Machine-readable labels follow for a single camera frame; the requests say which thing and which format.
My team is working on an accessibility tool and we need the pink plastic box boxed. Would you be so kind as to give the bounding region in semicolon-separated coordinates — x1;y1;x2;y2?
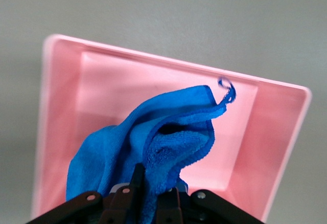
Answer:
30;34;313;222

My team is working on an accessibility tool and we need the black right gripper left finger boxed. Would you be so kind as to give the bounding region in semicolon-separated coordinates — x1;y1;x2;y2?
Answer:
25;163;147;224

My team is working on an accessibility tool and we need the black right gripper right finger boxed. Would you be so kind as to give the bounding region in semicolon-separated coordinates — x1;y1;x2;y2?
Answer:
155;183;265;224

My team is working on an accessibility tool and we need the blue microfiber cloth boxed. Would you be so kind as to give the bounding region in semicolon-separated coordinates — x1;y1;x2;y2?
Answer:
65;76;237;224

